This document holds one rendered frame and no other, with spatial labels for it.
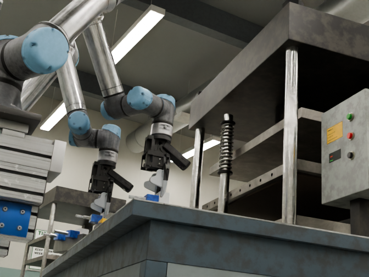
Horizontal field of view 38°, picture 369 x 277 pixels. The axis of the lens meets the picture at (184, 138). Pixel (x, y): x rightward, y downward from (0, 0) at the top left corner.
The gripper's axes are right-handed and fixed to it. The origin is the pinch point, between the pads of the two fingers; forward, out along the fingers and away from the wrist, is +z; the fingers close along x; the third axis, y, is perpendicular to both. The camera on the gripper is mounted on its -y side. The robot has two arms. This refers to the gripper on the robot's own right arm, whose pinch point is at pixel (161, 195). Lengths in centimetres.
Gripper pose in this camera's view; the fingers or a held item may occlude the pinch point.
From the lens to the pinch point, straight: 179.0
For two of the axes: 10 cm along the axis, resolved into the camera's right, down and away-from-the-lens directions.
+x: 3.4, -3.0, -8.9
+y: -9.4, -1.9, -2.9
